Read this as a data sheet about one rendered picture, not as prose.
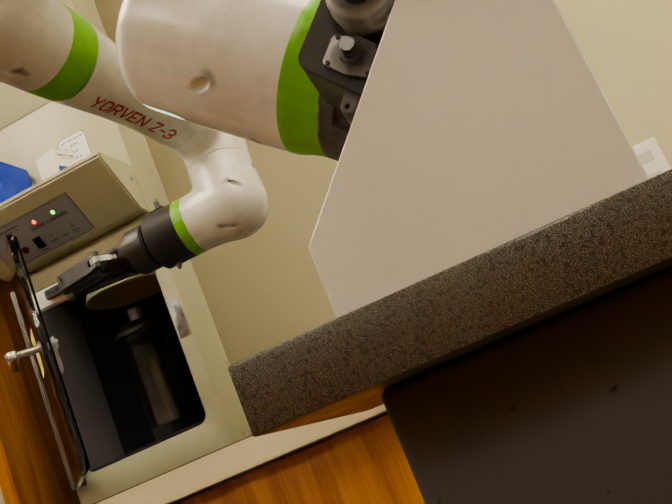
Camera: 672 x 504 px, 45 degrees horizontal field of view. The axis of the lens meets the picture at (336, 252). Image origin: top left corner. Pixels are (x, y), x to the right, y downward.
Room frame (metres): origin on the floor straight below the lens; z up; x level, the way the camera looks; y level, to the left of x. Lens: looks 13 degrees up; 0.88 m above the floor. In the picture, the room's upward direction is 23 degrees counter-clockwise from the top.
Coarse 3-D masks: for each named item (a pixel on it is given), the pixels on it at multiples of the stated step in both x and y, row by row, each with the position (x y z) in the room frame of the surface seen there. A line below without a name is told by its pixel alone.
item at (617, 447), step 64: (576, 320) 0.46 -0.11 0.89; (640, 320) 0.45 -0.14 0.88; (448, 384) 0.47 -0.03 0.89; (512, 384) 0.46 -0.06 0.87; (576, 384) 0.46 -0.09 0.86; (640, 384) 0.45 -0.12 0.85; (448, 448) 0.47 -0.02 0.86; (512, 448) 0.47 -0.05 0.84; (576, 448) 0.46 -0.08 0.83; (640, 448) 0.46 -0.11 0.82
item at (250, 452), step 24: (384, 408) 1.05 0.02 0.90; (288, 432) 1.07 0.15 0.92; (312, 432) 1.07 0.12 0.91; (336, 432) 1.08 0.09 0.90; (216, 456) 1.10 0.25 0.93; (240, 456) 1.09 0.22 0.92; (264, 456) 1.08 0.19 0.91; (168, 480) 1.11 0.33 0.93; (192, 480) 1.10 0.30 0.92; (216, 480) 1.10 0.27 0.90
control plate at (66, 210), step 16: (48, 208) 1.36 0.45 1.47; (64, 208) 1.36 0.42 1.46; (16, 224) 1.37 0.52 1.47; (32, 224) 1.37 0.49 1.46; (48, 224) 1.38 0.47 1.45; (64, 224) 1.38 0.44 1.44; (80, 224) 1.39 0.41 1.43; (0, 240) 1.39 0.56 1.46; (48, 240) 1.40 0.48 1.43; (64, 240) 1.41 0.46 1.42; (0, 256) 1.41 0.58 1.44; (32, 256) 1.42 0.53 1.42
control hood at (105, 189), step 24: (72, 168) 1.31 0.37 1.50; (96, 168) 1.32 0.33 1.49; (120, 168) 1.36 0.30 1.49; (24, 192) 1.33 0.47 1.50; (48, 192) 1.33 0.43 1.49; (72, 192) 1.34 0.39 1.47; (96, 192) 1.35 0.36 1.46; (120, 192) 1.36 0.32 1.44; (0, 216) 1.35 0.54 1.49; (96, 216) 1.38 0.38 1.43; (120, 216) 1.39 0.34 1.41; (72, 240) 1.41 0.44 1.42; (0, 264) 1.43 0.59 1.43
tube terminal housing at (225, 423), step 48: (0, 144) 1.46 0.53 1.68; (48, 144) 1.44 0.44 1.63; (96, 144) 1.42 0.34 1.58; (144, 144) 1.50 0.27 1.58; (144, 192) 1.42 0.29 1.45; (96, 240) 1.43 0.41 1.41; (192, 288) 1.48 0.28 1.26; (192, 336) 1.41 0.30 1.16; (192, 432) 1.42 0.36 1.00; (240, 432) 1.45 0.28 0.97; (96, 480) 1.47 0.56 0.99; (144, 480) 1.45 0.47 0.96
